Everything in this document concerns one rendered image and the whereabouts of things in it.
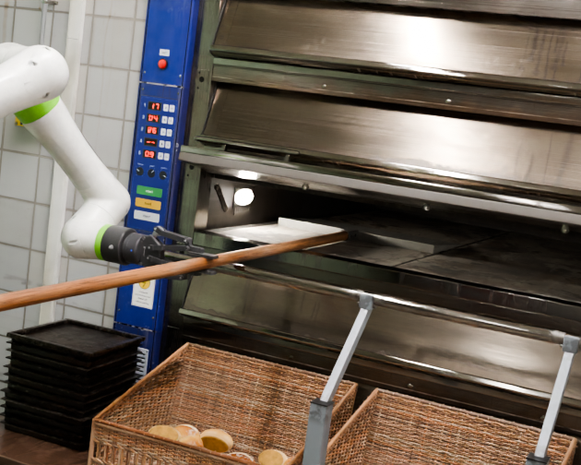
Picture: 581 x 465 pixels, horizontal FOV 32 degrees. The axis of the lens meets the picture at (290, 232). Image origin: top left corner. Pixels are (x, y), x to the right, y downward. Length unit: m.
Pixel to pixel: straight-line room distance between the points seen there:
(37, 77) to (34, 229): 1.16
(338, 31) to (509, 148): 0.58
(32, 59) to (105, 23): 0.95
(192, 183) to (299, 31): 0.55
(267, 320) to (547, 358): 0.79
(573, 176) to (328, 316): 0.78
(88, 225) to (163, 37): 0.76
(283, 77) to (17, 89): 0.91
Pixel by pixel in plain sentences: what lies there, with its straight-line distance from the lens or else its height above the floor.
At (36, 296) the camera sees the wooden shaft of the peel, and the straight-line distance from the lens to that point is 1.86.
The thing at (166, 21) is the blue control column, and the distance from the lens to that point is 3.06.
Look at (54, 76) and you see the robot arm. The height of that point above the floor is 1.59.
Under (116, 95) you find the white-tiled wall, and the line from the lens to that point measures 3.17.
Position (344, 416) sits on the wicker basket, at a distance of 2.79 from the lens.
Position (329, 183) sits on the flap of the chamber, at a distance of 2.67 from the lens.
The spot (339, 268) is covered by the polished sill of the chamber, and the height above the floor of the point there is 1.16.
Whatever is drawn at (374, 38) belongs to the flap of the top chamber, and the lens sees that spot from 2.80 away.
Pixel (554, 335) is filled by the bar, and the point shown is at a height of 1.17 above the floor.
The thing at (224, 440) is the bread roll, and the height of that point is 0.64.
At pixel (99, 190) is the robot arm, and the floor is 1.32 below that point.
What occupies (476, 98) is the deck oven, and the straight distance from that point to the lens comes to 2.71.
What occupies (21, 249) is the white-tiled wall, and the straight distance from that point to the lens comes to 3.40.
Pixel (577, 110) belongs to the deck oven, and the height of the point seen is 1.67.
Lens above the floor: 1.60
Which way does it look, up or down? 7 degrees down
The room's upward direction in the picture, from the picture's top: 7 degrees clockwise
